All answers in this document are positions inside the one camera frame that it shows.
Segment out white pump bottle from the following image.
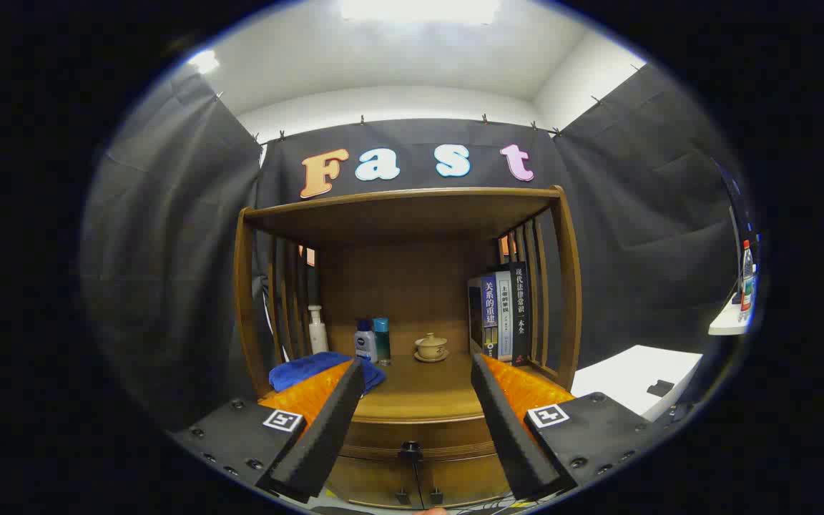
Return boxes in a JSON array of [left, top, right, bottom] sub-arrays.
[[308, 305, 329, 355]]

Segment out clear teal bottle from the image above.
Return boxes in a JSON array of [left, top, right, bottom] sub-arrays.
[[373, 318, 392, 366]]

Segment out white ledge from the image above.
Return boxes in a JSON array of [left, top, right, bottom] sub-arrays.
[[708, 293, 752, 335]]

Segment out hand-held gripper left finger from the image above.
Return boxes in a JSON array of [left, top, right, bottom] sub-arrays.
[[172, 358, 366, 504]]

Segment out clear water bottle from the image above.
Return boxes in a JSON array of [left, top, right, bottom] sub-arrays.
[[740, 240, 755, 323]]

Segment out blue towel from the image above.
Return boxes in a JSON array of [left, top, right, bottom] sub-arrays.
[[269, 352, 386, 393]]

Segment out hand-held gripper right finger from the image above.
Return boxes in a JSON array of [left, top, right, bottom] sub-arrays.
[[471, 353, 659, 501]]

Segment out white table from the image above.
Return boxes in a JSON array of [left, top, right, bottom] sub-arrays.
[[571, 345, 704, 421]]

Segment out wooden countertop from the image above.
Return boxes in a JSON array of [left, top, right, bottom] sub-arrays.
[[258, 349, 572, 424]]

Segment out wooden drawer with black knob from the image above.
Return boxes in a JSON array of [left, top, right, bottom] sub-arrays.
[[340, 415, 506, 464]]

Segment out white bottle with blue cap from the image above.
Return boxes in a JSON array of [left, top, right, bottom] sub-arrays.
[[354, 319, 378, 364]]

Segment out grey book with blue spine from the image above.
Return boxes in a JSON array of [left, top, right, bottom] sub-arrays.
[[468, 275, 499, 358]]

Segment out wooden cabinet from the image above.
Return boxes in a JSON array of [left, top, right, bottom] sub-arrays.
[[233, 186, 583, 510]]

